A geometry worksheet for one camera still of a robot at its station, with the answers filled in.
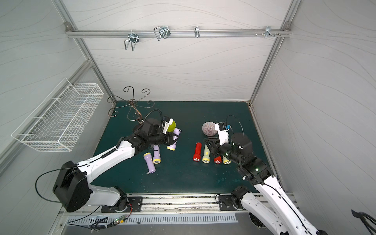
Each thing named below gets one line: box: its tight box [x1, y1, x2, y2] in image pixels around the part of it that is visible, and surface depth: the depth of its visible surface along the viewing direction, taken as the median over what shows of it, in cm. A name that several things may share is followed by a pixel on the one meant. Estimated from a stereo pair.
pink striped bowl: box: [201, 121, 218, 137], surface depth 103 cm
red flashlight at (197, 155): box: [192, 141, 202, 163], surface depth 91 cm
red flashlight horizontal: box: [213, 155, 222, 165], surface depth 88 cm
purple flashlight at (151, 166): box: [143, 152, 156, 175], surface depth 87 cm
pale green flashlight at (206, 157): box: [202, 144, 211, 164], surface depth 90 cm
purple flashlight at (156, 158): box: [152, 144, 162, 165], surface depth 88 cm
